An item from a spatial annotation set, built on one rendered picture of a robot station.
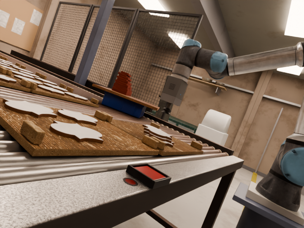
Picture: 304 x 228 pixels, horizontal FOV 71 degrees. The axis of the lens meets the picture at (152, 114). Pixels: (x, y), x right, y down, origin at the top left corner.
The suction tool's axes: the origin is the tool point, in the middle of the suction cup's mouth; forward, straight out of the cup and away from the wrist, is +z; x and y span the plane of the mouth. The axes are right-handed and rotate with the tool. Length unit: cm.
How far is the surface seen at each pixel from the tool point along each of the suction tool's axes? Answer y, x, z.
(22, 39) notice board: -210, -465, -26
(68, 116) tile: 35.2, -15.8, 10.5
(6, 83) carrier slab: 31, -58, 11
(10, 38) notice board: -187, -466, -18
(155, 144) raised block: 20.2, 8.4, 10.0
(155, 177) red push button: 40.6, 19.0, 12.1
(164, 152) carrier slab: 16.4, 11.1, 11.6
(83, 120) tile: 31.7, -12.9, 10.5
